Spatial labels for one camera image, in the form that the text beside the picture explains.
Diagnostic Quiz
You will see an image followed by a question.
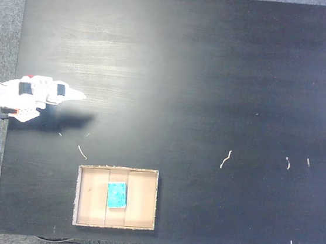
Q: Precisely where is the open cardboard box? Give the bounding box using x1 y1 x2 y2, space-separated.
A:
71 161 162 235

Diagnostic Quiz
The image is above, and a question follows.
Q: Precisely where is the green block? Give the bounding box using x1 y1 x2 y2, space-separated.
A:
104 180 130 211

